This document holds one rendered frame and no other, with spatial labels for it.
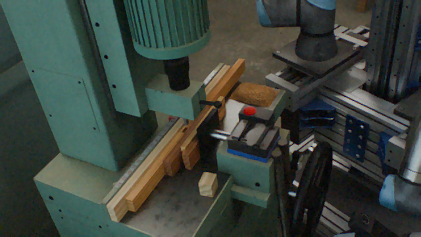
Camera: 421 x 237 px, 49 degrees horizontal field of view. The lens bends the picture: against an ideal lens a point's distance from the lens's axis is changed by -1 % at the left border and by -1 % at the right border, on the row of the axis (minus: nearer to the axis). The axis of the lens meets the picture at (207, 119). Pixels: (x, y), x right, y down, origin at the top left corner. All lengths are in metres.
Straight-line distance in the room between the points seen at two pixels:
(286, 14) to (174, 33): 0.69
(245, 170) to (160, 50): 0.34
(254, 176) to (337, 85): 0.71
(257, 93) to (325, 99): 0.43
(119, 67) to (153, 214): 0.35
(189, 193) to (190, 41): 0.35
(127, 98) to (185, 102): 0.15
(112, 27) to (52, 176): 0.53
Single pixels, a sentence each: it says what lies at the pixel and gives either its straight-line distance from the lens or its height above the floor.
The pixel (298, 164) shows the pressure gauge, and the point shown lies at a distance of 1.47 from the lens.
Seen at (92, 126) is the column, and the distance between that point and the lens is 1.25.
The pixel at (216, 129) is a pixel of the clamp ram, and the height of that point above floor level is 0.96.
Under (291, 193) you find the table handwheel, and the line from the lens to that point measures 1.19.
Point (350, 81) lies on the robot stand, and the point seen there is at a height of 0.73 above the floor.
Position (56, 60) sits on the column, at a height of 1.16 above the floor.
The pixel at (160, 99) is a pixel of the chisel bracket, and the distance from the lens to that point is 1.15.
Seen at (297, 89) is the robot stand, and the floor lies 0.77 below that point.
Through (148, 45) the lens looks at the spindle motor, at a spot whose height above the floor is 1.23.
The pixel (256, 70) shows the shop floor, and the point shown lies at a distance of 3.12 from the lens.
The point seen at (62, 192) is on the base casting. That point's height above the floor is 0.79.
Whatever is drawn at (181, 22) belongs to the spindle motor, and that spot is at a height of 1.28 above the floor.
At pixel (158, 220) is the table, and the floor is 0.90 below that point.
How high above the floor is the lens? 1.71
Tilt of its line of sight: 39 degrees down
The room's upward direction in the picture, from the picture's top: 7 degrees counter-clockwise
